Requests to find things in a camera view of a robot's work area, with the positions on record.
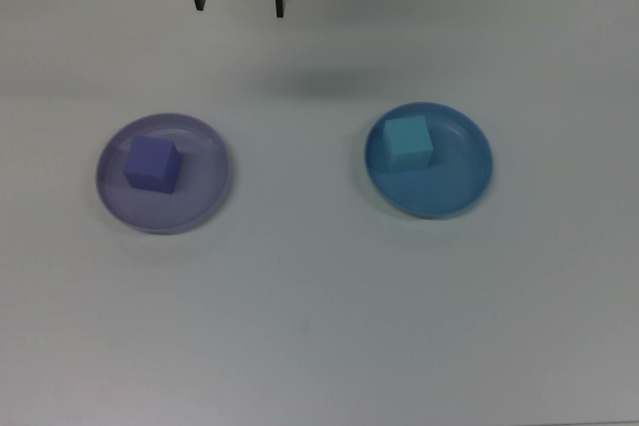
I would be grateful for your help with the blue plate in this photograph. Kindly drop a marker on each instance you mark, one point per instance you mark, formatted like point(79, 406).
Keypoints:
point(429, 191)

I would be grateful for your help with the purple cube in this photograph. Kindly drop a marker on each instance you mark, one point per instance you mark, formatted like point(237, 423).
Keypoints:
point(150, 166)

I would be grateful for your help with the teal cube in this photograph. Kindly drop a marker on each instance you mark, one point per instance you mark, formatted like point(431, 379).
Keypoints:
point(407, 144)

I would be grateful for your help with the purple plate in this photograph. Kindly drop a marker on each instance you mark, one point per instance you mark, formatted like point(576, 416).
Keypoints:
point(199, 196)

